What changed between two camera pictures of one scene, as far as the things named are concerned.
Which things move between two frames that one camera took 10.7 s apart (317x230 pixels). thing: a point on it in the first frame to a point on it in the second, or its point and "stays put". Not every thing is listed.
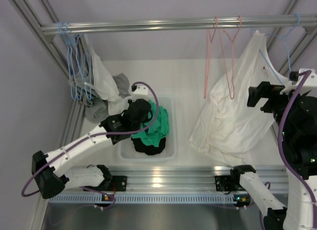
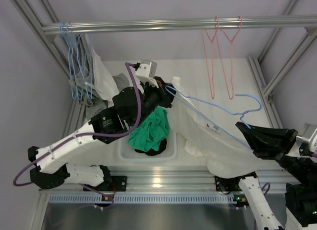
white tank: (228, 128) to (209, 135)
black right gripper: (265, 90) to (271, 143)
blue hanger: (84, 59) stays put
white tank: (103, 83) stays put
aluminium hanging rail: (306, 22) stays put
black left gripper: (146, 118) to (166, 98)
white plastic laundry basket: (127, 150) stays put
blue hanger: (285, 37) to (207, 119)
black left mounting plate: (119, 183) stays put
